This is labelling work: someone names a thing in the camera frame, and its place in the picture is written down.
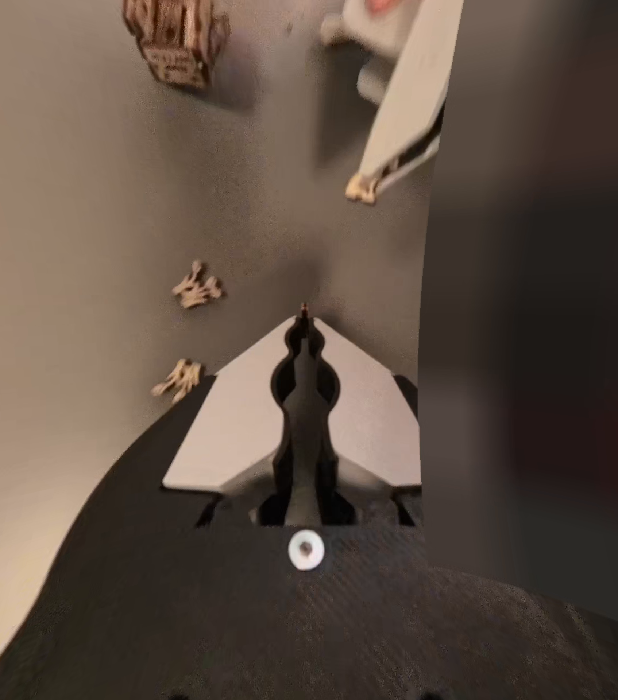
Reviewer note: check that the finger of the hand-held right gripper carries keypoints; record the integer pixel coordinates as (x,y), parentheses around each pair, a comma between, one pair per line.
(418,82)
(424,156)

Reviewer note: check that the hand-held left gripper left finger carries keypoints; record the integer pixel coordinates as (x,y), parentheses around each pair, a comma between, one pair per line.
(221,432)

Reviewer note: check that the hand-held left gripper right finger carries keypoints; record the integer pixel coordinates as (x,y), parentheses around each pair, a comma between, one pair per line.
(380,432)

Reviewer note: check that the assembled wooden block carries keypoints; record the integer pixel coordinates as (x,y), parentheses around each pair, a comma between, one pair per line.
(177,44)

